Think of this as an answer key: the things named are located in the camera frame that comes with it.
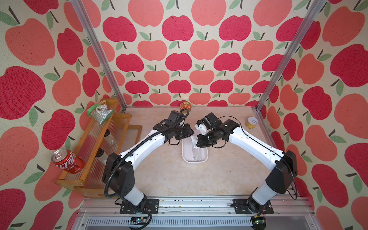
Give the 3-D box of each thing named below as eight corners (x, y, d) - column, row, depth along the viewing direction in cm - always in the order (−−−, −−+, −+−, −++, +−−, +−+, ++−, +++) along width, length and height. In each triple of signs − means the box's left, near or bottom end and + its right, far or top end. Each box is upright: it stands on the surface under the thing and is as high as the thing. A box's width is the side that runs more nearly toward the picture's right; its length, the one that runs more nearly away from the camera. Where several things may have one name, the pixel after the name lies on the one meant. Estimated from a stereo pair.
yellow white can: (246, 129, 110) (249, 123, 105) (243, 122, 115) (246, 116, 109) (255, 129, 110) (259, 123, 105) (252, 122, 115) (256, 116, 109)
